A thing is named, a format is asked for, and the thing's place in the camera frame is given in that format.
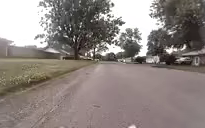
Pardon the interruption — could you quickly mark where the medium round tree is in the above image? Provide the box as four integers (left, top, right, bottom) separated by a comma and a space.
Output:
117, 27, 143, 59

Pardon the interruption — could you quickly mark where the wide grass lawn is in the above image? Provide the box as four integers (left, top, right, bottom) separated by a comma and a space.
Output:
0, 57, 98, 100

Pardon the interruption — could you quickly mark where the grey asphalt road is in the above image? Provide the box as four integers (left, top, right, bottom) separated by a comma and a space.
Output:
0, 61, 205, 128

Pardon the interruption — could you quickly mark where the big broad tree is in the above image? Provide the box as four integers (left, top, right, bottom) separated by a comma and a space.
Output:
34, 0, 126, 61

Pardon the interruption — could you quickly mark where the small white building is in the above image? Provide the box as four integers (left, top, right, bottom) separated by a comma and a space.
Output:
145, 54, 161, 65

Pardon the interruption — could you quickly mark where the dark bush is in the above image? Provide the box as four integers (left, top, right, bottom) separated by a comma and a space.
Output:
161, 53, 178, 66

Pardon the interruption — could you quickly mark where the long low house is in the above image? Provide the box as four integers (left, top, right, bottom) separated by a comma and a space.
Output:
7, 45, 72, 61

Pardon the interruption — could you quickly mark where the patch of flowering weeds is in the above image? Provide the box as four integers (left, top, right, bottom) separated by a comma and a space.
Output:
0, 63, 48, 87

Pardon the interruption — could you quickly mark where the pale car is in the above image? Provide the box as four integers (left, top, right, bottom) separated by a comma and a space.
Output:
173, 56, 194, 66

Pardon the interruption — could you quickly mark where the large overhanging tree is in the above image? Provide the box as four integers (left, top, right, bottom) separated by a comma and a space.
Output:
146, 0, 205, 57

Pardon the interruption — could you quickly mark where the grass strip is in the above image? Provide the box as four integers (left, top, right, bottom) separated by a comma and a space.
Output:
152, 63, 205, 75

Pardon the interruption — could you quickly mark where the grey house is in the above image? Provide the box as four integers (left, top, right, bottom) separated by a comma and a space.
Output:
181, 46, 205, 67

